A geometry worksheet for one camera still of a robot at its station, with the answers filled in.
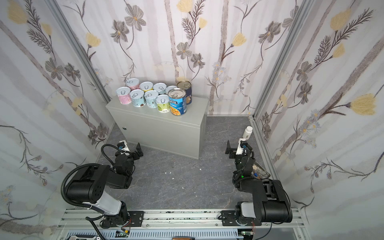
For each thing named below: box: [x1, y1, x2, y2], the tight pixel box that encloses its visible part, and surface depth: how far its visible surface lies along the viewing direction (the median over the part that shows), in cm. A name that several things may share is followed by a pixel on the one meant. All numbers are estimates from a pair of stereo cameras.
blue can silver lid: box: [168, 87, 187, 116], surface depth 70 cm
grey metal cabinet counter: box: [105, 96, 209, 160], surface depth 77 cm
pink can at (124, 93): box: [116, 86, 132, 105], surface depth 78 cm
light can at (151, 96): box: [144, 90, 159, 109], surface depth 76 cm
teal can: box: [129, 89, 146, 108], surface depth 76 cm
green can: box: [156, 94, 171, 113], surface depth 74 cm
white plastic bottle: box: [242, 125, 253, 140], surface depth 103 cm
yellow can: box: [139, 81, 154, 93], surface depth 81 cm
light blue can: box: [153, 82, 167, 95], surface depth 80 cm
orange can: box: [164, 85, 178, 94], surface depth 80 cm
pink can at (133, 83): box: [126, 78, 140, 91], surface depth 83 cm
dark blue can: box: [177, 80, 192, 105], surface depth 75 cm
